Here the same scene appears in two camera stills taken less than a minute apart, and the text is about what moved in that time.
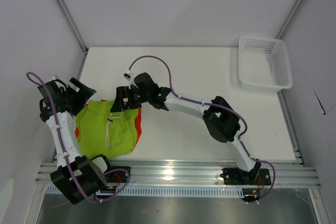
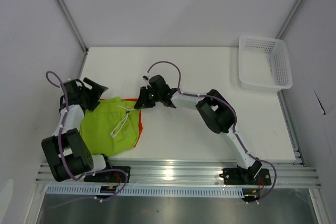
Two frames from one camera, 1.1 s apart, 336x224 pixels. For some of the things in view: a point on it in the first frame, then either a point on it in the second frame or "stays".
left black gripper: x=84 y=93 to x=96 y=93
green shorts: x=104 y=134 stays
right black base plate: x=234 y=176 stays
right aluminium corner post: x=297 y=4 stays
